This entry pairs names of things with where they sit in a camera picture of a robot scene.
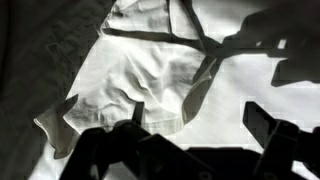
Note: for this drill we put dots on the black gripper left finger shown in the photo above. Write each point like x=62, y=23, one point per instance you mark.
x=100, y=150

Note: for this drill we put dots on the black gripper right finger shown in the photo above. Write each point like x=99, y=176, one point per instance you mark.
x=286, y=150

